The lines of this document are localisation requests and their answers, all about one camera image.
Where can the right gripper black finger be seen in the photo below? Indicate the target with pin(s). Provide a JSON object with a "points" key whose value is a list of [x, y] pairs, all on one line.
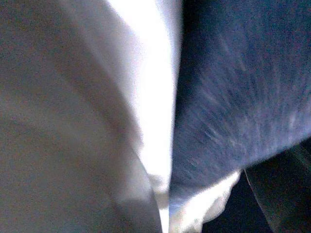
{"points": [[289, 194]]}

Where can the white pillow with tree print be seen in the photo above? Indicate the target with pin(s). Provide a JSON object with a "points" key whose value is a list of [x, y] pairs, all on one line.
{"points": [[150, 72]]}

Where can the dark tufted headboard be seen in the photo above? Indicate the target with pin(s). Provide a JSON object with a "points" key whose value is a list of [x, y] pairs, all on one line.
{"points": [[243, 85]]}

